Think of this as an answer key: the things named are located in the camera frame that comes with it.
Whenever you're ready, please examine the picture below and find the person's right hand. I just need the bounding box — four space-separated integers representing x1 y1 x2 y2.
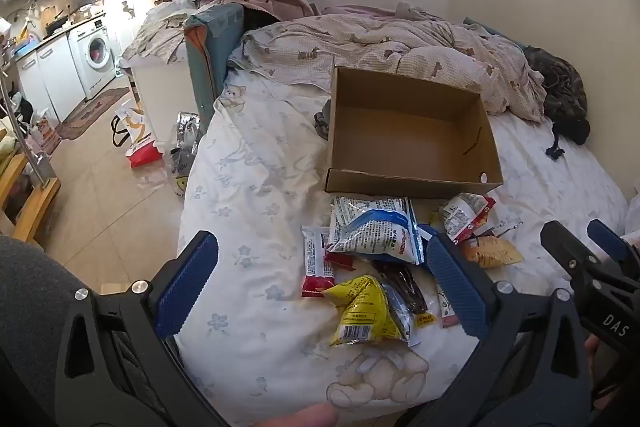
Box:
584 333 602 389

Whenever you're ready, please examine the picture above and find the small grey cloth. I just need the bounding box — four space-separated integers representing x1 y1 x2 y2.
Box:
314 99 335 139

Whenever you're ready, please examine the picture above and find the brown cardboard box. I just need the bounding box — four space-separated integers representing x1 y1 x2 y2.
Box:
324 67 504 198

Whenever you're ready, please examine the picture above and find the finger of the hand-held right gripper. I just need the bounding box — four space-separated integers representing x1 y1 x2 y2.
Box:
587 219 640 264
540 220 602 282

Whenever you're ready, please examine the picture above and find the wooden furniture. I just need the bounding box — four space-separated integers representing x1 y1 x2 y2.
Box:
0 127 61 244

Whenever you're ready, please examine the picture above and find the white floral bed sheet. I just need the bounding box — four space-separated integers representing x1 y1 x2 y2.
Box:
177 71 631 424

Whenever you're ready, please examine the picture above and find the white object at bedside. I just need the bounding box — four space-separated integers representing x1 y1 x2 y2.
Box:
622 194 640 249

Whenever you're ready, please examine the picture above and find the white storage box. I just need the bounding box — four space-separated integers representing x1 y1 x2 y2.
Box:
130 61 196 144

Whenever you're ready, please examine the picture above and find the white floor cabinet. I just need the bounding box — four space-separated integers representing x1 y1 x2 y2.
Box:
15 32 86 120

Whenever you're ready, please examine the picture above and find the dark patterned cloth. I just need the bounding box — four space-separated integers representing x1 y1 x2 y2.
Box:
522 46 591 146

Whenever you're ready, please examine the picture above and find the teal cushion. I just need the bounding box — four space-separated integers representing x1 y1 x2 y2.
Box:
182 2 246 118

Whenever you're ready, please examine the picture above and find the patterned cloth on storage box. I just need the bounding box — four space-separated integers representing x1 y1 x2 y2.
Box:
122 7 193 66

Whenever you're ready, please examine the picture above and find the blue and white snack bag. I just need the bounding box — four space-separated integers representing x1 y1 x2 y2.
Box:
327 196 426 266

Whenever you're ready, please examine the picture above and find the person's left hand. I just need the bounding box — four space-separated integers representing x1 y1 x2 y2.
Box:
247 404 342 427

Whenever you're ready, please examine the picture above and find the white bar packet red end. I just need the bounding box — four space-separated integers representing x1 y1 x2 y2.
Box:
300 226 336 299

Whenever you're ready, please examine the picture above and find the yellow snack bag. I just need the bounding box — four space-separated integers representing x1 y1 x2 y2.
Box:
322 274 409 349

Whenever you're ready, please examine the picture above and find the clear plastic bag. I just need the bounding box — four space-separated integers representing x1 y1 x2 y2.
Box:
167 111 204 200

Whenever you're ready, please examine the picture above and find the checked bear print quilt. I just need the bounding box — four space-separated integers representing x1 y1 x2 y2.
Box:
227 4 549 124

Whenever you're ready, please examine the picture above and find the teal pillow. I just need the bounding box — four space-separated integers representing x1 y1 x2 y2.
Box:
462 17 526 48

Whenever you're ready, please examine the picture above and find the brown floor mat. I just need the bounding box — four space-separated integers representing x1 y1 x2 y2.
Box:
55 86 131 142

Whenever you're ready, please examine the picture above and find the white washing machine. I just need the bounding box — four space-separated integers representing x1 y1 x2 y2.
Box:
67 19 119 100

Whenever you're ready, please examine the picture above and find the small white sachet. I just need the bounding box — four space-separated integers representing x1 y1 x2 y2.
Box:
492 216 522 237

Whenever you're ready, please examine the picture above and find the tan snack packet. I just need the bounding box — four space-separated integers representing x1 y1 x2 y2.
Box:
460 234 524 269

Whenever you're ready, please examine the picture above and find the dark brown jerky packet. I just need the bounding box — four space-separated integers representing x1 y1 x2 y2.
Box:
372 259 436 329

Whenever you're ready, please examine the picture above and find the black cord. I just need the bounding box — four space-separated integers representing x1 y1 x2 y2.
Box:
545 127 566 158

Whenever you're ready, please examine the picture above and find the red and white packet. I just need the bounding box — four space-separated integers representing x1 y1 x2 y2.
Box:
442 193 496 242

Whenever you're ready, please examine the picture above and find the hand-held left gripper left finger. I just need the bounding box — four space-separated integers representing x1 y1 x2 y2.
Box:
54 230 221 410

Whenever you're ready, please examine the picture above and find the patterned floor package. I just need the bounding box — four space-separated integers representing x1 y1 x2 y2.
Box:
30 109 64 156

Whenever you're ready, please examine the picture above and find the white and red shopping bag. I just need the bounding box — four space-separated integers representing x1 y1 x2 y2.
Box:
111 104 164 169

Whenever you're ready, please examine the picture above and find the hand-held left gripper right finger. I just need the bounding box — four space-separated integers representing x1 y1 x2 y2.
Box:
425 233 596 427

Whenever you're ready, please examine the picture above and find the small red packet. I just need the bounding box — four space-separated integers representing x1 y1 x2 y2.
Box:
325 252 355 272

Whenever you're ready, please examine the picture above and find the metal pole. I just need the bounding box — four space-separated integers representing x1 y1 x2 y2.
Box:
0 72 47 188

